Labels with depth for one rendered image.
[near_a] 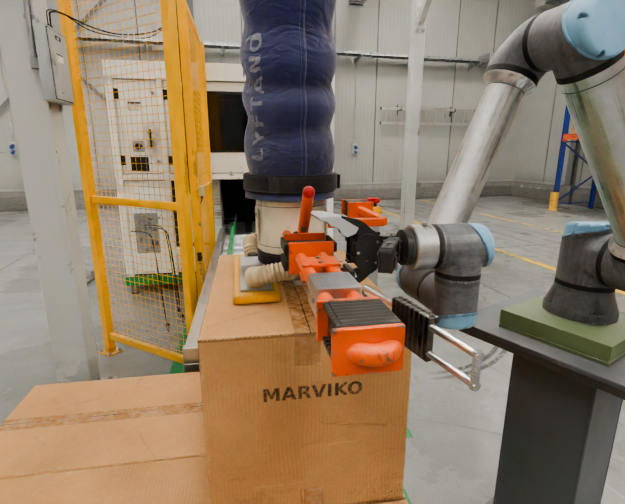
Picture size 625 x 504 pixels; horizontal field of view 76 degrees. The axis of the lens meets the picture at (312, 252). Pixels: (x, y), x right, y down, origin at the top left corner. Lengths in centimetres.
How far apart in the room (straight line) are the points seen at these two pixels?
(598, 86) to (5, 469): 152
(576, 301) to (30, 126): 218
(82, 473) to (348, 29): 1057
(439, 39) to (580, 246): 1089
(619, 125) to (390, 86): 1030
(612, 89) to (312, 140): 59
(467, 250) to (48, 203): 186
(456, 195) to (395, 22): 1065
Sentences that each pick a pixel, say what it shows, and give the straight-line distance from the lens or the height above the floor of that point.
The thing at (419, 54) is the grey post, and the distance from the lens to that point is 458.
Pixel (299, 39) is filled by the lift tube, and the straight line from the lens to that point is 92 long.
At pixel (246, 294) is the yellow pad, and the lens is 88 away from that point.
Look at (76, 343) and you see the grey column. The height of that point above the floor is 33.
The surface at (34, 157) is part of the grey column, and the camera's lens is 221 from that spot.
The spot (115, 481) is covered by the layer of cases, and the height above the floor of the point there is 54.
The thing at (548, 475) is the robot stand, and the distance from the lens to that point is 157.
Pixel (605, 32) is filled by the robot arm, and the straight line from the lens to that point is 97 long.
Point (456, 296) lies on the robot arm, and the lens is 86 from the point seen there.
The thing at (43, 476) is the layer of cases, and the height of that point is 54.
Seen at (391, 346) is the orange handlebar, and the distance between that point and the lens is 40.
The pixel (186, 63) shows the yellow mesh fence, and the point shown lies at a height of 174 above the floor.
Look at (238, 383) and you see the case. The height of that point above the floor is 85.
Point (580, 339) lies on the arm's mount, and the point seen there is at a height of 80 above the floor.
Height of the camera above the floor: 126
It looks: 14 degrees down
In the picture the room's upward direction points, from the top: straight up
